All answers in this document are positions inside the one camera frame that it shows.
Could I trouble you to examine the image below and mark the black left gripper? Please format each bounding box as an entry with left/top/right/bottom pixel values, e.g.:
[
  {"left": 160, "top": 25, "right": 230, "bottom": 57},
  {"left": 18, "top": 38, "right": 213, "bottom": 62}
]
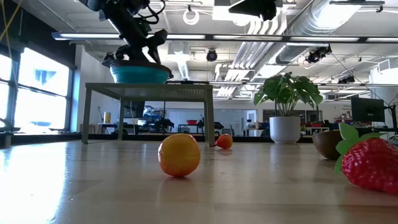
[{"left": 104, "top": 0, "right": 169, "bottom": 65}]

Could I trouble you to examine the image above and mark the blue collapsible colander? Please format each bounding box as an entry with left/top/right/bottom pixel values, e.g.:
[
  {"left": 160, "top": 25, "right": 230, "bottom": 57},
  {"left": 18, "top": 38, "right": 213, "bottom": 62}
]
[{"left": 101, "top": 58, "right": 174, "bottom": 85}]

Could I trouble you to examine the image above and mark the orange toy pear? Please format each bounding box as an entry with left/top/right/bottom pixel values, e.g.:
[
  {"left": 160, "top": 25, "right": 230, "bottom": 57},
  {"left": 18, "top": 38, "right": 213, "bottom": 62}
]
[
  {"left": 214, "top": 133, "right": 234, "bottom": 149},
  {"left": 157, "top": 133, "right": 202, "bottom": 178}
]

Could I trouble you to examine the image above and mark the toy kiwi half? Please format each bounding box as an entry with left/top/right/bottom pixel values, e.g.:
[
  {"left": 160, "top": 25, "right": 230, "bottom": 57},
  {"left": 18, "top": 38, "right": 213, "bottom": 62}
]
[{"left": 312, "top": 129, "right": 345, "bottom": 160}]

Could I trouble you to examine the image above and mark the green perforated metal riser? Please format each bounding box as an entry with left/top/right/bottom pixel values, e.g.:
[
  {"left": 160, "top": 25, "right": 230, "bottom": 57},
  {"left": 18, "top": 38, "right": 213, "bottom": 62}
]
[{"left": 81, "top": 82, "right": 216, "bottom": 147}]

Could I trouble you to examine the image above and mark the overhead LED light bar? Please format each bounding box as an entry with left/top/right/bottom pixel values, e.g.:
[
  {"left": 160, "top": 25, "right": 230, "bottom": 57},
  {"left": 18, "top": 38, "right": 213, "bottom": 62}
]
[{"left": 51, "top": 30, "right": 398, "bottom": 44}]

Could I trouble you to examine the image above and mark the black ceiling spotlight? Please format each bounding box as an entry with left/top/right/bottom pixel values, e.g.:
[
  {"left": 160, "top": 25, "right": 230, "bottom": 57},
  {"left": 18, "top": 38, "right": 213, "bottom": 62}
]
[{"left": 304, "top": 45, "right": 333, "bottom": 65}]

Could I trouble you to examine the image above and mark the large window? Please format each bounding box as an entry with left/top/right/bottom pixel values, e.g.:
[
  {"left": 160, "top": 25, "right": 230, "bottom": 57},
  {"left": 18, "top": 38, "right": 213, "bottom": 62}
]
[{"left": 0, "top": 46, "right": 71, "bottom": 125}]

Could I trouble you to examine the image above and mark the green plant in white pot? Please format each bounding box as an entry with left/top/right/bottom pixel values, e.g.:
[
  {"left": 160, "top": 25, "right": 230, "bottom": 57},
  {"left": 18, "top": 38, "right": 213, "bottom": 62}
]
[{"left": 253, "top": 72, "right": 324, "bottom": 144}]

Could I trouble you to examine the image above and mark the black computer monitor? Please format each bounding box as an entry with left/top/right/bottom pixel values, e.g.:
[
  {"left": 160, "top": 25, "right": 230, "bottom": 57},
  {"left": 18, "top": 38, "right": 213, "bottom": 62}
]
[{"left": 351, "top": 96, "right": 386, "bottom": 123}]

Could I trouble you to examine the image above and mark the red toy strawberry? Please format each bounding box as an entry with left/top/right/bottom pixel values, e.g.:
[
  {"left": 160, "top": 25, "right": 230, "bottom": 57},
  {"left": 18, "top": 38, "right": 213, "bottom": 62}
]
[{"left": 334, "top": 122, "right": 398, "bottom": 196}]

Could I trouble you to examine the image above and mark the white hanging ring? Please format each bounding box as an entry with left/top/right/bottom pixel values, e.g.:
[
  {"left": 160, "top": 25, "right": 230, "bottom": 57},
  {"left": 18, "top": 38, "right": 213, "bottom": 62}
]
[{"left": 182, "top": 9, "right": 201, "bottom": 26}]

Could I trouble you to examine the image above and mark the black aluminium table frame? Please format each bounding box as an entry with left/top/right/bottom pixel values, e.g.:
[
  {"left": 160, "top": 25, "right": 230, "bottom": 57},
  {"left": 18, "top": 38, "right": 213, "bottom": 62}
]
[{"left": 11, "top": 133, "right": 313, "bottom": 144}]

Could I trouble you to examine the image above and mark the yellow hanging cable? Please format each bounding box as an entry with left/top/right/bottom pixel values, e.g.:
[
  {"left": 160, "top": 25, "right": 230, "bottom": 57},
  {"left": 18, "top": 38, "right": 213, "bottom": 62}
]
[{"left": 0, "top": 0, "right": 23, "bottom": 43}]

